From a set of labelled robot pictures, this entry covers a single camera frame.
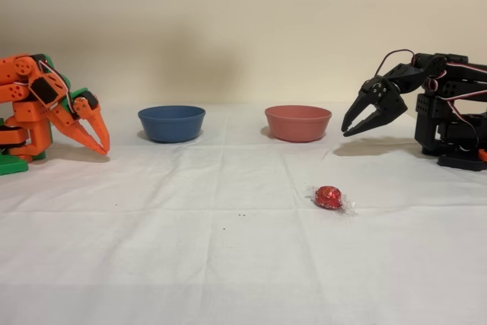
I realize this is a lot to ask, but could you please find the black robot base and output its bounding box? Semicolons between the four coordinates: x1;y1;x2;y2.
437;151;487;172

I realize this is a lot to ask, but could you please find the black arm servo cable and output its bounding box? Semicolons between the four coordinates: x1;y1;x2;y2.
374;49;419;78

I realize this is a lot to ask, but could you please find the white tablecloth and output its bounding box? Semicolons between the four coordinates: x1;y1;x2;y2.
0;102;487;325

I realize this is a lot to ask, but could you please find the blue bowl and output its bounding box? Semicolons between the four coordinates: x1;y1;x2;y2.
137;105;207;144

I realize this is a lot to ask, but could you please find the orange arm servo cable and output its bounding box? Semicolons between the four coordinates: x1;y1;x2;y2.
36;56;74;115

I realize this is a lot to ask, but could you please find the red bowl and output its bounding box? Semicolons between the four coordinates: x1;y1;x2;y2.
264;105;333;144

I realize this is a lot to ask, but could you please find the green robot base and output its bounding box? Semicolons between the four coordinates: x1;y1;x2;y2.
0;148;30;177

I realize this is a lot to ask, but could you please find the red candy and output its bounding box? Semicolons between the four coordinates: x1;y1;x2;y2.
305;184;358;215

